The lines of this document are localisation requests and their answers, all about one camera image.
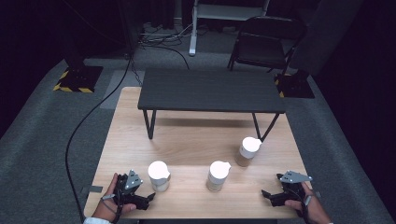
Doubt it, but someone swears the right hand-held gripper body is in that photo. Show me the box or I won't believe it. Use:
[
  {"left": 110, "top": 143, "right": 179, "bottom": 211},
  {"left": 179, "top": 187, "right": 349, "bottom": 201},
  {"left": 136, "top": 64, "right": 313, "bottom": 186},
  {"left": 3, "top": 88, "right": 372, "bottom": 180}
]
[{"left": 276, "top": 170, "right": 313, "bottom": 203}]

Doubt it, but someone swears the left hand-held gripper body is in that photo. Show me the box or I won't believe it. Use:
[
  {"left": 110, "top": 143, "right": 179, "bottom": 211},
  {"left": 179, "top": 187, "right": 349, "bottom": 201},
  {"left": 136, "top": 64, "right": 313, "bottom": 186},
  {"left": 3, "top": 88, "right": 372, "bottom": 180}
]
[{"left": 112, "top": 169, "right": 148, "bottom": 209}]

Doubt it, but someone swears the white-lid jar of white powder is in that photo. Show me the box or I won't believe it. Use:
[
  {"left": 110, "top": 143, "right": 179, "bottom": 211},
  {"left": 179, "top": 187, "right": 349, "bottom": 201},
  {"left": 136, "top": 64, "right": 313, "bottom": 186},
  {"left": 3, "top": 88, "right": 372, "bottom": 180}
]
[{"left": 148, "top": 161, "right": 172, "bottom": 192}]

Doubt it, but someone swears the white-lid jar of brown powder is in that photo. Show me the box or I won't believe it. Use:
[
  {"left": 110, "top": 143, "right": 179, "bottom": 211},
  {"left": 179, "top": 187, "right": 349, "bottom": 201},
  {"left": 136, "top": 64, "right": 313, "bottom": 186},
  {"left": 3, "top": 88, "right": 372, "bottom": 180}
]
[{"left": 234, "top": 136, "right": 263, "bottom": 168}]

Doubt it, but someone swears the white-lid jar of beige powder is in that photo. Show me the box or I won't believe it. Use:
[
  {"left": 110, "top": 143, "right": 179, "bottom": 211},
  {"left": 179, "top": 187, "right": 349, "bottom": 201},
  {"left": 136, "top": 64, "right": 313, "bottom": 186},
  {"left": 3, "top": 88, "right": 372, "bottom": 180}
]
[{"left": 205, "top": 161, "right": 233, "bottom": 192}]

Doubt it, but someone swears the black shelf with metal legs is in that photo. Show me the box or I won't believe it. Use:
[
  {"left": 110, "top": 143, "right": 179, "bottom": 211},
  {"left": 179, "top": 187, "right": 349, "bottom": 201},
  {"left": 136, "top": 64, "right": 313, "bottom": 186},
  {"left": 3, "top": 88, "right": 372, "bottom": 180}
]
[{"left": 137, "top": 68, "right": 287, "bottom": 143}]

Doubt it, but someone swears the person's right hand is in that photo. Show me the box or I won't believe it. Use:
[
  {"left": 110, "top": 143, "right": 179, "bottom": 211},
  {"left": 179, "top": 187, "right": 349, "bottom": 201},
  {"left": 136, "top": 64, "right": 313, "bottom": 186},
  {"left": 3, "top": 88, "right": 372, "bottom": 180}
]
[{"left": 284, "top": 182, "right": 332, "bottom": 224}]

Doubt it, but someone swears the black folding chair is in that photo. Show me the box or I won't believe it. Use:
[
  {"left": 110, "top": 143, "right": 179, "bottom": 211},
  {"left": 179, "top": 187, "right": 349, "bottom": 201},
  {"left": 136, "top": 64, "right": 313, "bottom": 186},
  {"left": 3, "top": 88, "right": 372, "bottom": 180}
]
[{"left": 227, "top": 16, "right": 307, "bottom": 74}]

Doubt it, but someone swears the grey curtain panel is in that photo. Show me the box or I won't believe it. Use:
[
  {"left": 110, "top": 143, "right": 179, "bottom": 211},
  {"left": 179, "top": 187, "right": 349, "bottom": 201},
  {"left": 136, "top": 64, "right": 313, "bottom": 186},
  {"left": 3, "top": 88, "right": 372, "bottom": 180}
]
[{"left": 289, "top": 0, "right": 363, "bottom": 76}]

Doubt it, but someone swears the white metal stand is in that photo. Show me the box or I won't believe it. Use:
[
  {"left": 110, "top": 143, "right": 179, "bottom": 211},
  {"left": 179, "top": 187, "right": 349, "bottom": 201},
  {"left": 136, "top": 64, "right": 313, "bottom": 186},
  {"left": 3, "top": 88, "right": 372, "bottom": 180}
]
[{"left": 189, "top": 0, "right": 270, "bottom": 57}]

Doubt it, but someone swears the left hand-held gripper cable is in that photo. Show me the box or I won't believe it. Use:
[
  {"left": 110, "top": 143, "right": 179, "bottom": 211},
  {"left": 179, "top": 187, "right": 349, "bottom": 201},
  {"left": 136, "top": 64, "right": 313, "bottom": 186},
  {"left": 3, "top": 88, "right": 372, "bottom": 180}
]
[{"left": 101, "top": 186, "right": 124, "bottom": 224}]

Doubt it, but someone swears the hand-held gripper cable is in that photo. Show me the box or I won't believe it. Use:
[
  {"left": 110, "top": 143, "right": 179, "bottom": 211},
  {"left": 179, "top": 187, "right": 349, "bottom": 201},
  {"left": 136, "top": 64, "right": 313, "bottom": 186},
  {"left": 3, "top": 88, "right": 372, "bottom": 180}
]
[
  {"left": 101, "top": 186, "right": 124, "bottom": 224},
  {"left": 295, "top": 186, "right": 311, "bottom": 224}
]

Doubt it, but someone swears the right hand-held gripper cable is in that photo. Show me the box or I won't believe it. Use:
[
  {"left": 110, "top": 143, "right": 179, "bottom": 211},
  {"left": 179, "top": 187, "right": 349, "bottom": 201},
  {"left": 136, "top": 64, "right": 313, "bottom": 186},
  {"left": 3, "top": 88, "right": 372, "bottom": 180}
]
[{"left": 295, "top": 186, "right": 311, "bottom": 224}]

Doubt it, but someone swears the long black floor cable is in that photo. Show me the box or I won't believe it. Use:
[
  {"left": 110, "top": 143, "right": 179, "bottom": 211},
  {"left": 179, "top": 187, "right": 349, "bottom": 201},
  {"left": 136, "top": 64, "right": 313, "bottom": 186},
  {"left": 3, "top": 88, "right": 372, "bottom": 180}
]
[{"left": 64, "top": 52, "right": 133, "bottom": 224}]

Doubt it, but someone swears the thin black floor cable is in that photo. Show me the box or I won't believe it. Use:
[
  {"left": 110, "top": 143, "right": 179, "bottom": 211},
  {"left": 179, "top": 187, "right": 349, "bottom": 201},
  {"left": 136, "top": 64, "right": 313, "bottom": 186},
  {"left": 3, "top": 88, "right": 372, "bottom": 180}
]
[{"left": 141, "top": 45, "right": 191, "bottom": 70}]

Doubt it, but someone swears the tangle of floor cables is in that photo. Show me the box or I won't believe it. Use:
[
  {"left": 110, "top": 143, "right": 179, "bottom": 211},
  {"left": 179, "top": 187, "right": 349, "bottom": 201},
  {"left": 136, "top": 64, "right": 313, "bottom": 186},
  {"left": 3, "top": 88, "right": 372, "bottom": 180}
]
[{"left": 136, "top": 22, "right": 195, "bottom": 50}]

